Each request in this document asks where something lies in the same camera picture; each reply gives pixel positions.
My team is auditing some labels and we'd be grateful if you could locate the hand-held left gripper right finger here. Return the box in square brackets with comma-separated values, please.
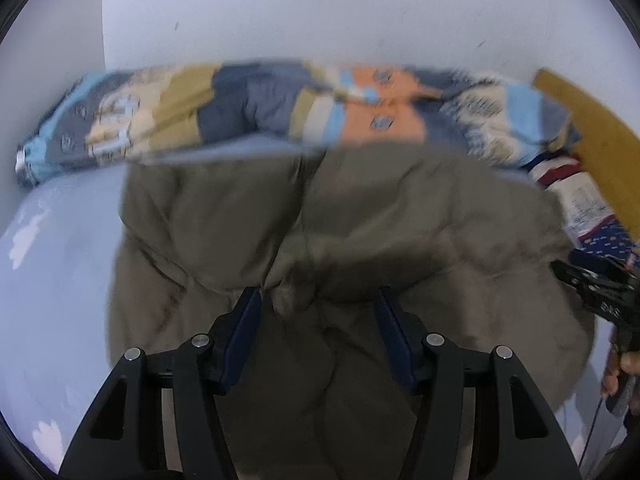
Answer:
[375, 287, 583, 480]

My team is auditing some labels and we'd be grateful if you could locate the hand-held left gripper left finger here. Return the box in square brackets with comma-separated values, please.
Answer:
[59, 287, 264, 480]

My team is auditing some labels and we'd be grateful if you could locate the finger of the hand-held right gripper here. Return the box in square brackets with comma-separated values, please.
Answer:
[550, 256, 640, 320]

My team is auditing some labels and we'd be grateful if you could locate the olive padded jacket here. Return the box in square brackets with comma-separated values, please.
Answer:
[107, 141, 597, 480]

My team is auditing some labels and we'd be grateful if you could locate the person's right hand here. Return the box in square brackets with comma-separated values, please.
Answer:
[601, 346, 640, 401]

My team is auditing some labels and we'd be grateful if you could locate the striped red white blue cloth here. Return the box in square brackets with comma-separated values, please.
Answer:
[527, 152, 640, 272]

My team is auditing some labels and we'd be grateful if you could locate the wooden headboard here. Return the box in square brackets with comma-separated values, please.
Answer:
[531, 67, 640, 242]

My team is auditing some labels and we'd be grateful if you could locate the light blue cloud bed sheet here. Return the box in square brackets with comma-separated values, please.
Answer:
[0, 137, 608, 480]

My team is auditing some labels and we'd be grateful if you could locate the patchwork patterned blanket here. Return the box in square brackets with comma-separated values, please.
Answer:
[15, 60, 583, 187]

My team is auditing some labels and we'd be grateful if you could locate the thin black cable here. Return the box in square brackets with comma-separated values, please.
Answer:
[577, 394, 607, 466]

